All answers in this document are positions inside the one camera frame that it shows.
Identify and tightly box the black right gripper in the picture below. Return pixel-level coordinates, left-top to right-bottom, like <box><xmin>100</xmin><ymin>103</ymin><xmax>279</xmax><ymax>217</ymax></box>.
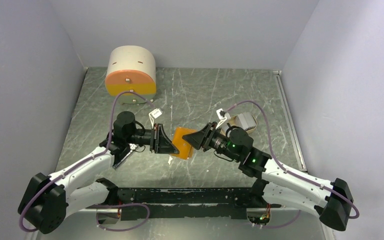
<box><xmin>182</xmin><ymin>121</ymin><xmax>241</xmax><ymax>162</ymax></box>

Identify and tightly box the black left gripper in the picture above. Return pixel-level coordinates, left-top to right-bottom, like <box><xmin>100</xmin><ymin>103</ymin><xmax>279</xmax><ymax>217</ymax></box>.
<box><xmin>126</xmin><ymin>123</ymin><xmax>180</xmax><ymax>155</ymax></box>

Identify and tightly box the orange blue card holder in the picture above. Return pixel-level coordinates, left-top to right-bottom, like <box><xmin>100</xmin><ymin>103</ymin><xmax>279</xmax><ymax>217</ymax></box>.
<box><xmin>170</xmin><ymin>127</ymin><xmax>196</xmax><ymax>160</ymax></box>

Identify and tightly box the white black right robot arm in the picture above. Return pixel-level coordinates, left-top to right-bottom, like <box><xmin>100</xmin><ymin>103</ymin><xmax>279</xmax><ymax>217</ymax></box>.
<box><xmin>182</xmin><ymin>122</ymin><xmax>354</xmax><ymax>232</ymax></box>

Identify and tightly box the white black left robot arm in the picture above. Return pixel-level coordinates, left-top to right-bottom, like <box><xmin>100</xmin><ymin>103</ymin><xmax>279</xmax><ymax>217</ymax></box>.
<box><xmin>17</xmin><ymin>111</ymin><xmax>180</xmax><ymax>234</ymax></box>

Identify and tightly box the stack of grey cards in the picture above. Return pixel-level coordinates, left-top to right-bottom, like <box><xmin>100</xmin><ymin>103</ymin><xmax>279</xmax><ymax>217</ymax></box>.
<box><xmin>236</xmin><ymin>112</ymin><xmax>258</xmax><ymax>131</ymax></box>

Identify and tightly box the beige oval tray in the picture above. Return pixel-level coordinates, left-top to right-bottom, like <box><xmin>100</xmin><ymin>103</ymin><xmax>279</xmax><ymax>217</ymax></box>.
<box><xmin>221</xmin><ymin>112</ymin><xmax>258</xmax><ymax>135</ymax></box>

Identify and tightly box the colourful striped packet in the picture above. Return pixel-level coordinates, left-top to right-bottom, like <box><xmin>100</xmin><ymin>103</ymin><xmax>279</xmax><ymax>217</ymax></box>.
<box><xmin>112</xmin><ymin>150</ymin><xmax>135</xmax><ymax>170</ymax></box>

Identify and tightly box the beige orange drawer cabinet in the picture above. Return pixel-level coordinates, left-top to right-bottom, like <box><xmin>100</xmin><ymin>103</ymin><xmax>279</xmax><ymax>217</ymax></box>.
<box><xmin>104</xmin><ymin>45</ymin><xmax>157</xmax><ymax>104</ymax></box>

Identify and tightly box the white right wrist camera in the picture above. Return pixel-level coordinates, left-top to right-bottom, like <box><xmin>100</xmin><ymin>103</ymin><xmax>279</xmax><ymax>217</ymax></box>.
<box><xmin>216</xmin><ymin>108</ymin><xmax>232</xmax><ymax>130</ymax></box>

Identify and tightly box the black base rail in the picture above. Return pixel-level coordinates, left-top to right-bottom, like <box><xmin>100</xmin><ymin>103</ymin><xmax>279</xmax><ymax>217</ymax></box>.
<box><xmin>84</xmin><ymin>177</ymin><xmax>282</xmax><ymax>222</ymax></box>

